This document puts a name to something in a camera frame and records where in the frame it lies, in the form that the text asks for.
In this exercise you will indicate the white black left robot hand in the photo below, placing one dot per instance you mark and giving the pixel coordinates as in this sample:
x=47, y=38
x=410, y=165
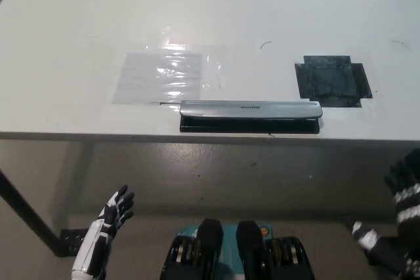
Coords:
x=98, y=234

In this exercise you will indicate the black table foot plate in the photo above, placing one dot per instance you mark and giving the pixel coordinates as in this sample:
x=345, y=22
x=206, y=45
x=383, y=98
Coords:
x=73, y=240

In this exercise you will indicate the black robot torso teal top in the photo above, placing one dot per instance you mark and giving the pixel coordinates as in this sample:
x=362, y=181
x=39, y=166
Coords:
x=249, y=250

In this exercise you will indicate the black tape patch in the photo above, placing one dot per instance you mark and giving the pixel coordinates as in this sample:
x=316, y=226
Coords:
x=331, y=80

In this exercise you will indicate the black slanted table leg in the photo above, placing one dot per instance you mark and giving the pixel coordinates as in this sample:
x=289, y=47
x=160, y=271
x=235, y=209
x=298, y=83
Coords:
x=29, y=214

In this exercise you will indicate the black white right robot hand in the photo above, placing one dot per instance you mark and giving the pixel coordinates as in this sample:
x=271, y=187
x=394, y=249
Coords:
x=408, y=201

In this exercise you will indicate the silver black paper hole punch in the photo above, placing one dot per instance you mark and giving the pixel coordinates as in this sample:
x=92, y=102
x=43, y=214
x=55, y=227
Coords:
x=249, y=109

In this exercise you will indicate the clear plastic sheet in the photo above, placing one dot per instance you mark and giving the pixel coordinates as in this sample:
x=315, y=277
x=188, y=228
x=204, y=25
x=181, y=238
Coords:
x=157, y=76

